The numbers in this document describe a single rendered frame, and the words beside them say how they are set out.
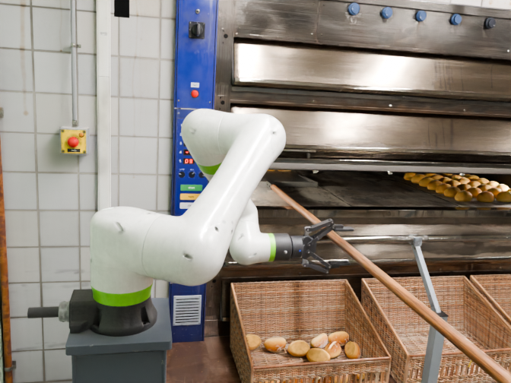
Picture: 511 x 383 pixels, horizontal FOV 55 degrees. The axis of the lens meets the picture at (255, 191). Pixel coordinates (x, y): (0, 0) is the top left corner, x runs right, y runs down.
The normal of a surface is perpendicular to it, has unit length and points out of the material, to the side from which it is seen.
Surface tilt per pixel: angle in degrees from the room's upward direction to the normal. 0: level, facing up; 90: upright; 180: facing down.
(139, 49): 90
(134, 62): 90
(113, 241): 88
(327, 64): 70
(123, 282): 90
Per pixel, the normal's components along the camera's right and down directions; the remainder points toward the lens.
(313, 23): 0.20, 0.26
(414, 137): 0.22, -0.12
